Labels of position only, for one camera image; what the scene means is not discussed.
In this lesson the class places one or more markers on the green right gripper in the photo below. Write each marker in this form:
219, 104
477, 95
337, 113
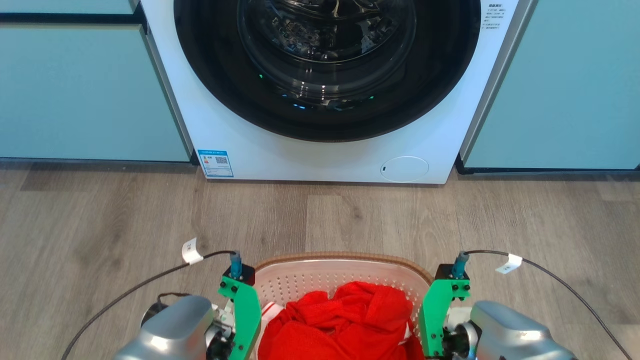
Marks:
431, 315

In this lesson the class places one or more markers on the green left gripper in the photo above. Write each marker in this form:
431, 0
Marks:
248, 315

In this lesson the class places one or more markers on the beige perforated laundry basket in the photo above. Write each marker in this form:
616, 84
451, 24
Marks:
320, 274

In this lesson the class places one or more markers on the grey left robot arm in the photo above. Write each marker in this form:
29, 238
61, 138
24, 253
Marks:
175, 330

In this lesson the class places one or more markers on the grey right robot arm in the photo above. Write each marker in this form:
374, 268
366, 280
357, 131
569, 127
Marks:
510, 332

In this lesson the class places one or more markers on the white cloth with red stripe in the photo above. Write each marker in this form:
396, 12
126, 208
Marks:
270, 309

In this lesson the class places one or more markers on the red mesh garment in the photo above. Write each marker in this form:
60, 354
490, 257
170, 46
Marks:
345, 325

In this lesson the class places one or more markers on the round white filter cover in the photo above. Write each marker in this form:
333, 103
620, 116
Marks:
405, 169

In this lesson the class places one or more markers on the blue energy label sticker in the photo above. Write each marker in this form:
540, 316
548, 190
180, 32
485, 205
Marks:
215, 163

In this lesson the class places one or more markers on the white front-load washing machine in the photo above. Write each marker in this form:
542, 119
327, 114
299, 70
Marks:
320, 160

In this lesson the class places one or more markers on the black round washer door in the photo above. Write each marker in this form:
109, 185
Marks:
440, 75

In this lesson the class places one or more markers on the light blue cabinet panel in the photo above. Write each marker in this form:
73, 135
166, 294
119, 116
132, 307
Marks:
565, 85

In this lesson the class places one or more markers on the light blue cabinet door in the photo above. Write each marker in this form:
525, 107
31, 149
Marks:
75, 95

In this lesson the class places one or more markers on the printed text label on washer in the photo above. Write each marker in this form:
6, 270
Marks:
493, 16

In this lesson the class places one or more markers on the light blue cabinet drawer front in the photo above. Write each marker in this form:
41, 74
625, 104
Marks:
60, 5

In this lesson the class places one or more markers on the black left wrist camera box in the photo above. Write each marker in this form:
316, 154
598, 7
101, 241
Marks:
245, 274

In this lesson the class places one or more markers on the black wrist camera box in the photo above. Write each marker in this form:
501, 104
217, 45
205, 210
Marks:
245, 274
445, 272

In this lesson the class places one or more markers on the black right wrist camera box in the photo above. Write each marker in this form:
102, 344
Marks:
445, 272

